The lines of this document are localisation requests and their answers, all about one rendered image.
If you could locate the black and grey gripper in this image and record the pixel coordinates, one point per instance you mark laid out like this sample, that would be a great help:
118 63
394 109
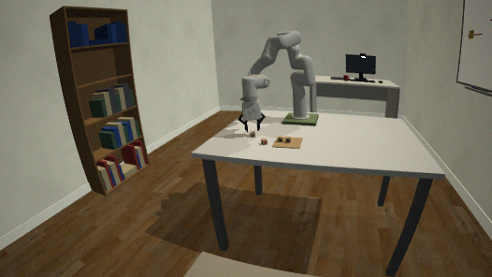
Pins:
251 111

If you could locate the tan mat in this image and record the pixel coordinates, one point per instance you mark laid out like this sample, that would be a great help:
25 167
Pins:
295 143

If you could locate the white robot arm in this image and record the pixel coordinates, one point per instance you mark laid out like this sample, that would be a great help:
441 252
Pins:
299 79

